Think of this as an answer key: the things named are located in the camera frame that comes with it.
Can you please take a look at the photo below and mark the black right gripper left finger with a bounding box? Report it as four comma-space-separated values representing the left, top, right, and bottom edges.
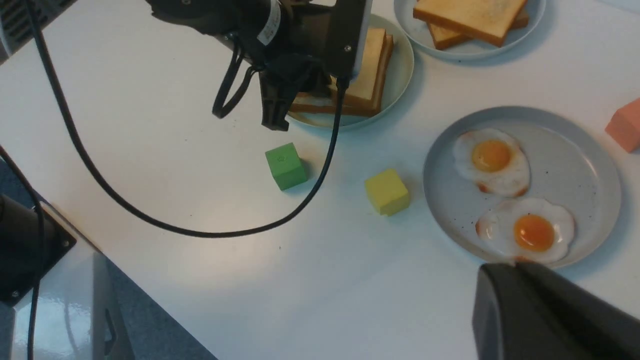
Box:
471, 264, 596, 360

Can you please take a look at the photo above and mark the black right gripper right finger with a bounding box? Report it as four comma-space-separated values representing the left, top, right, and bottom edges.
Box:
515, 262, 640, 360

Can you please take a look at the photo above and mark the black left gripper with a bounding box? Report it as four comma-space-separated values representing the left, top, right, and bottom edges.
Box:
250, 0, 361, 132

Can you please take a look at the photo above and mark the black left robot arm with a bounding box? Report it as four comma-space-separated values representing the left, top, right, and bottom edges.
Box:
149, 0, 371, 132

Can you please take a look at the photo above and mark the green foam cube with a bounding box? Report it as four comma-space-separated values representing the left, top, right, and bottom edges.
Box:
265, 142, 308, 191

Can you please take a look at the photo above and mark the lower right fried egg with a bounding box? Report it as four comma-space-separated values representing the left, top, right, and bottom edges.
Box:
475, 197, 576, 264

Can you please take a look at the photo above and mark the fried egg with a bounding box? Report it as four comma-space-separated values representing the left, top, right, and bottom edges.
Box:
475, 197, 576, 264
452, 128, 531, 198

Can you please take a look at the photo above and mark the mint green empty plate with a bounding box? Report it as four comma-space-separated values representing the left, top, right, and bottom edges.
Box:
287, 12, 415, 132

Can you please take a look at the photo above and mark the light blue bread plate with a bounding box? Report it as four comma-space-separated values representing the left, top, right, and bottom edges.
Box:
393, 0, 547, 62

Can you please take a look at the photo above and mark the grey egg plate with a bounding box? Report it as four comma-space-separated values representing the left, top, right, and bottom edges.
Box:
423, 105, 622, 269

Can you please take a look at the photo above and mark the yellow foam cube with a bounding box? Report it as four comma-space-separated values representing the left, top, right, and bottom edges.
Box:
365, 168, 410, 217

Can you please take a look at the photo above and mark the left fried egg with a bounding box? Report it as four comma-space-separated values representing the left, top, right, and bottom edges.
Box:
452, 128, 531, 198

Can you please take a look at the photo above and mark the orange foam cube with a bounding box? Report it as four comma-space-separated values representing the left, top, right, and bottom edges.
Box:
605, 98, 640, 153

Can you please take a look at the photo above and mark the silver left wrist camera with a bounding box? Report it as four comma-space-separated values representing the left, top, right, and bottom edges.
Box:
349, 0, 373, 84

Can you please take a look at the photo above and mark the black left camera cable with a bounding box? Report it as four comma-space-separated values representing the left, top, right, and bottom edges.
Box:
25, 0, 350, 239

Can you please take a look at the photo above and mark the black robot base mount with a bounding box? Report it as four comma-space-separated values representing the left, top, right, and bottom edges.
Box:
0, 145, 77, 360

